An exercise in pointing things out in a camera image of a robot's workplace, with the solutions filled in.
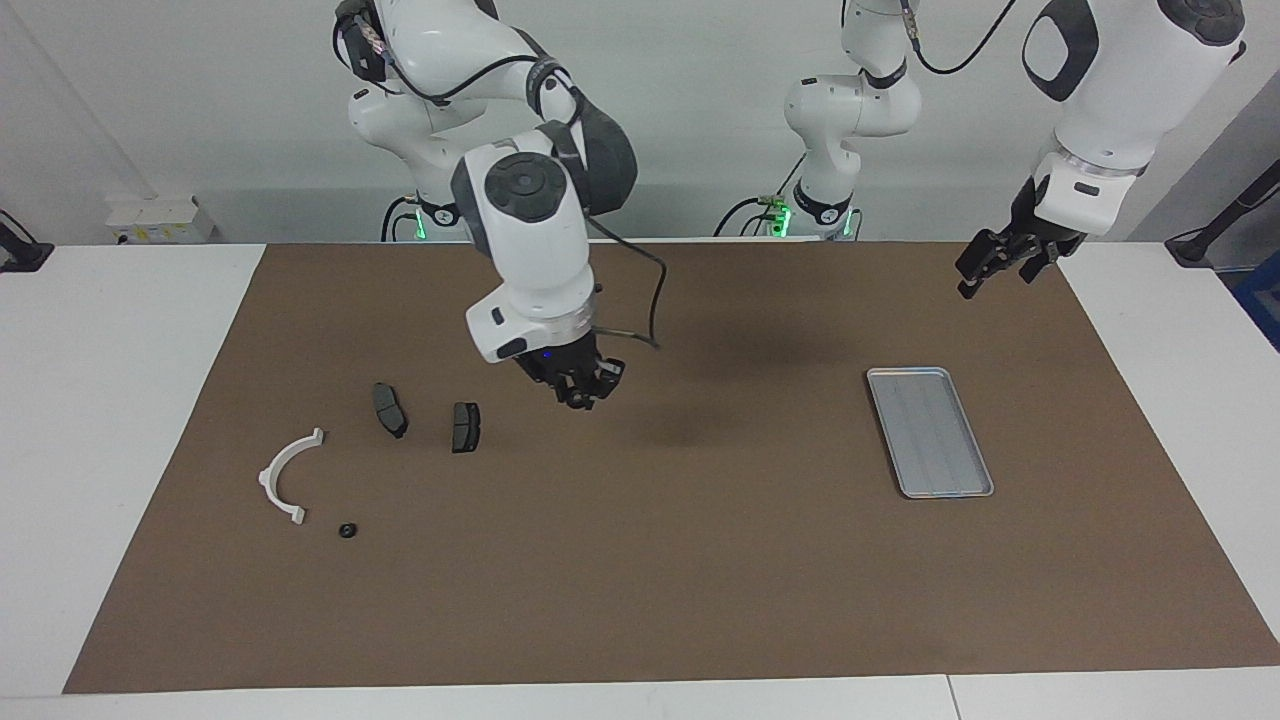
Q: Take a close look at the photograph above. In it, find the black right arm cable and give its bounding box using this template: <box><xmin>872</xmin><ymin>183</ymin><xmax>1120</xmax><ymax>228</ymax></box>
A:
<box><xmin>340</xmin><ymin>10</ymin><xmax>668</xmax><ymax>351</ymax></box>

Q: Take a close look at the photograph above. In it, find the silver metal tray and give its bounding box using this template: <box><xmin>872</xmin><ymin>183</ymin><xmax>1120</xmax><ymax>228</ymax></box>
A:
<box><xmin>866</xmin><ymin>367</ymin><xmax>995</xmax><ymax>500</ymax></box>

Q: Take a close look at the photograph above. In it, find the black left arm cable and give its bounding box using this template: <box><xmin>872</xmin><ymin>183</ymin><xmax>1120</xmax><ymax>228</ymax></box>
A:
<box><xmin>900</xmin><ymin>0</ymin><xmax>1018</xmax><ymax>77</ymax></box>

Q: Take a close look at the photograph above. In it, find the blue box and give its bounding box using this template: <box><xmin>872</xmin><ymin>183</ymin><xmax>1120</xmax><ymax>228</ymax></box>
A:
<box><xmin>1232</xmin><ymin>272</ymin><xmax>1280</xmax><ymax>353</ymax></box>

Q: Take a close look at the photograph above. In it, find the black clamp mount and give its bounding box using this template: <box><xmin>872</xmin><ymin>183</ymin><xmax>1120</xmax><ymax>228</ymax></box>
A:
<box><xmin>0</xmin><ymin>208</ymin><xmax>56</xmax><ymax>274</ymax></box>

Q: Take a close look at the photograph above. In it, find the white curved plastic bracket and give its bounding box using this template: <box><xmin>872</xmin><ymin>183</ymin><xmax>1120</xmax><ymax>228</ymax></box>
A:
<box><xmin>258</xmin><ymin>428</ymin><xmax>326</xmax><ymax>526</ymax></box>

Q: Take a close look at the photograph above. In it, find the curved dark brake pad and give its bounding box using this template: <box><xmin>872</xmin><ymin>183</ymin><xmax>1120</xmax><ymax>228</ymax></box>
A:
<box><xmin>372</xmin><ymin>383</ymin><xmax>409</xmax><ymax>440</ymax></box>

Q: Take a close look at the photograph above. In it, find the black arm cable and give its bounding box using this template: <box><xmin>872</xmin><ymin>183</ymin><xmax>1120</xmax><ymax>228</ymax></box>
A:
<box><xmin>900</xmin><ymin>0</ymin><xmax>1018</xmax><ymax>77</ymax></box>
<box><xmin>340</xmin><ymin>10</ymin><xmax>668</xmax><ymax>351</ymax></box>

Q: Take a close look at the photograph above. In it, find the brown table mat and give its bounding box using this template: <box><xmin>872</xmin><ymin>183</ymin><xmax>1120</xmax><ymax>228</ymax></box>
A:
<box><xmin>62</xmin><ymin>240</ymin><xmax>1280</xmax><ymax>695</ymax></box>

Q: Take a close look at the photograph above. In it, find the black left base cable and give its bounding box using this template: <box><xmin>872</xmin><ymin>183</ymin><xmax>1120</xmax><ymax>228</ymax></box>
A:
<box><xmin>713</xmin><ymin>150</ymin><xmax>811</xmax><ymax>239</ymax></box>

